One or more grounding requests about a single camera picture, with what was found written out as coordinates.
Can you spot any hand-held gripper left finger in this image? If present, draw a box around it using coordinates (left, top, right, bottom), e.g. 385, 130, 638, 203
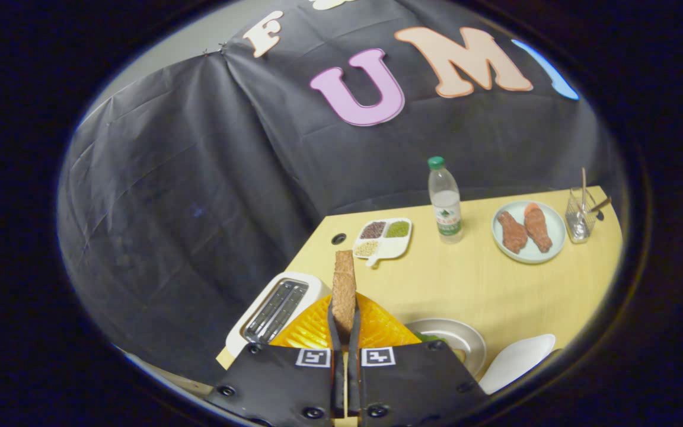
206, 294, 345, 427

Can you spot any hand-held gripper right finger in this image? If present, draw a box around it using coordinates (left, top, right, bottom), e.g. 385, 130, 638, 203
347, 294, 487, 427

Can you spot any toast bread slice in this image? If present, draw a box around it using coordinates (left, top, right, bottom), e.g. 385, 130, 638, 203
331, 250, 358, 345

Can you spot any white toaster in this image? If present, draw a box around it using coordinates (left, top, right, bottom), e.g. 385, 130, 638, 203
216, 272, 332, 369

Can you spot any white divided condiment tray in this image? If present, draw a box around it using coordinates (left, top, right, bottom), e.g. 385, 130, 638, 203
352, 218, 413, 267

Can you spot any large round white plate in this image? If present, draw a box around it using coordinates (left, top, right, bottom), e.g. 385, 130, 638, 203
404, 318, 488, 380

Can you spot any small white oval dish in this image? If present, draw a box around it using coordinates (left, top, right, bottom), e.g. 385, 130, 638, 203
479, 333, 557, 396

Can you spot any clear green-capped water bottle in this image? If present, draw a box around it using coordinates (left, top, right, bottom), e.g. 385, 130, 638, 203
427, 156, 464, 244

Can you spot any brown meat piece orange tip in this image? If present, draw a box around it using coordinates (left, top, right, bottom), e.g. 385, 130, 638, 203
523, 203, 553, 253

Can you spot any light blue plate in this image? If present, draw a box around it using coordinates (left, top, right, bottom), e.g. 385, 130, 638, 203
491, 200, 567, 265

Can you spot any clear wire utensil basket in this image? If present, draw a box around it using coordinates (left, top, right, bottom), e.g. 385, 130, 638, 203
565, 187, 598, 244

